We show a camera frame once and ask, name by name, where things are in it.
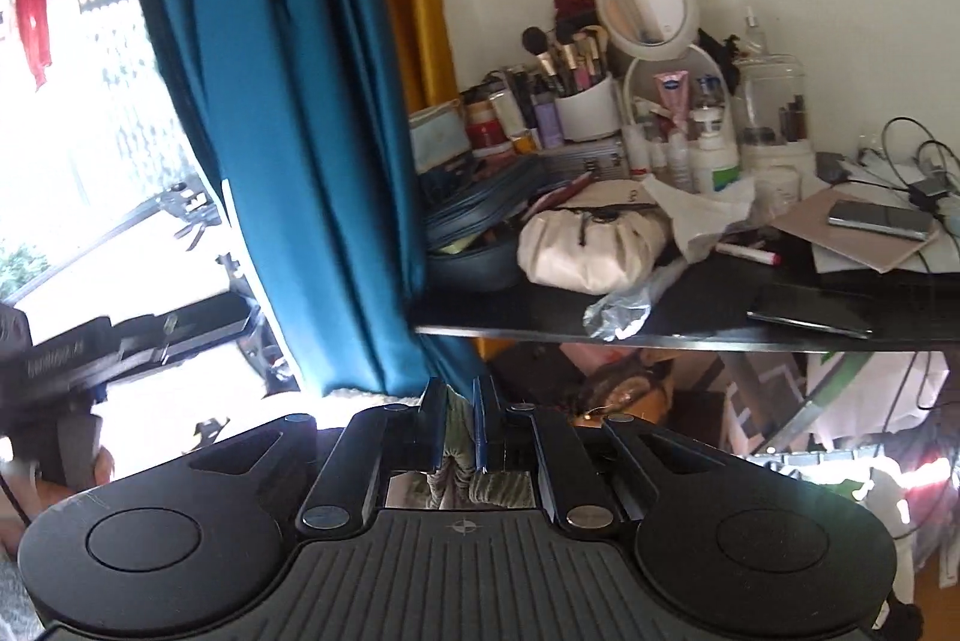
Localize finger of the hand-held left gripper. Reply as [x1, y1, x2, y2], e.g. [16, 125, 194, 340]
[103, 294, 251, 382]

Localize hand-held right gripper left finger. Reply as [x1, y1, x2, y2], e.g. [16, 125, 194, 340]
[186, 377, 451, 535]

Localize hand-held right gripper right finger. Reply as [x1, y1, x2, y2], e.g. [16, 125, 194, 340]
[472, 377, 740, 535]

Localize pink green printed pants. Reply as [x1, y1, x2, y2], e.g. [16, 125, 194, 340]
[427, 386, 537, 511]

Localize person's left hand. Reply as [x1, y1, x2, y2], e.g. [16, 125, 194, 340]
[0, 447, 117, 529]

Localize white fluffy blanket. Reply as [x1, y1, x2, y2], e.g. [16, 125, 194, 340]
[328, 387, 422, 405]

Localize black exercise bike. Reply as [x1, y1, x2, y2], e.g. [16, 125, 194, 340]
[146, 182, 301, 402]

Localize clear plastic bag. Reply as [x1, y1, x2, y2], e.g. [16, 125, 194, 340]
[583, 258, 688, 343]

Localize dark blue striped bag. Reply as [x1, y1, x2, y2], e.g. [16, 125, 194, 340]
[420, 157, 560, 294]

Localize black glossy desk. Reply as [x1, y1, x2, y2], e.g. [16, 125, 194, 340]
[412, 247, 960, 357]

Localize teal curtain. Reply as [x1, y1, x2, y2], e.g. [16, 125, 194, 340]
[112, 0, 492, 402]

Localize pale teal box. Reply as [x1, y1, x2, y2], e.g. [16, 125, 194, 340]
[409, 101, 473, 174]

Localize red cosmetic jar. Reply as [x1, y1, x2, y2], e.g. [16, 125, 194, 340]
[465, 101, 512, 159]

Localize crumpled white tissue paper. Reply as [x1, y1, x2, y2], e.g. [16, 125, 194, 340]
[641, 172, 755, 264]

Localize purple cosmetic bottle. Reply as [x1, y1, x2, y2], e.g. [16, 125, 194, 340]
[534, 93, 565, 151]

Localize white brush holder cup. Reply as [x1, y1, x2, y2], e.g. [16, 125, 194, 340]
[555, 78, 625, 144]

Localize black phone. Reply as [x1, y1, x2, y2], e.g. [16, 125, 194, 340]
[746, 284, 875, 340]

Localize white pump lotion bottle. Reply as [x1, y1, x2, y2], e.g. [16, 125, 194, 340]
[688, 104, 743, 196]

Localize white cream jar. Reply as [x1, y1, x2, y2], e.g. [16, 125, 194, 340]
[754, 170, 803, 208]

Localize pink cosmetic tube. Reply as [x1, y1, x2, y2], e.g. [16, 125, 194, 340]
[652, 72, 692, 124]

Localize bunch of makeup brushes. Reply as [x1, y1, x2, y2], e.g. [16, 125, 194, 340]
[523, 24, 612, 96]

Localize cardboard box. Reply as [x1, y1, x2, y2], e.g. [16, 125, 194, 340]
[769, 183, 943, 274]

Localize clear glass jar with lid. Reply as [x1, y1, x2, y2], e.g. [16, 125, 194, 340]
[731, 52, 812, 153]

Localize dark power adapter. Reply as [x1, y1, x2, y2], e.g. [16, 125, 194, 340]
[815, 152, 856, 186]

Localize black hair clip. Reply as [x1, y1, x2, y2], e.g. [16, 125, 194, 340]
[701, 29, 745, 88]

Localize silver phone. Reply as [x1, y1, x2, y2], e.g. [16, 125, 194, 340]
[827, 198, 935, 243]

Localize clear perfume bottle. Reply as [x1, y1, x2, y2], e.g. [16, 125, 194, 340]
[739, 7, 770, 58]

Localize grey charger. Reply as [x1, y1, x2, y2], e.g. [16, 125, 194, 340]
[910, 176, 950, 211]

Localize white drawstring pouch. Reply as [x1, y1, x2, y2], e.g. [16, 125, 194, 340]
[517, 206, 673, 297]

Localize dark red hair ties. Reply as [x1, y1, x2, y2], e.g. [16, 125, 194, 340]
[553, 0, 601, 36]

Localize white cosmetics organizer with handle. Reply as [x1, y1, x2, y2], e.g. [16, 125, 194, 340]
[621, 41, 742, 178]

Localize black cables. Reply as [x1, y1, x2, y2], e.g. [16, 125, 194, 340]
[855, 116, 960, 276]

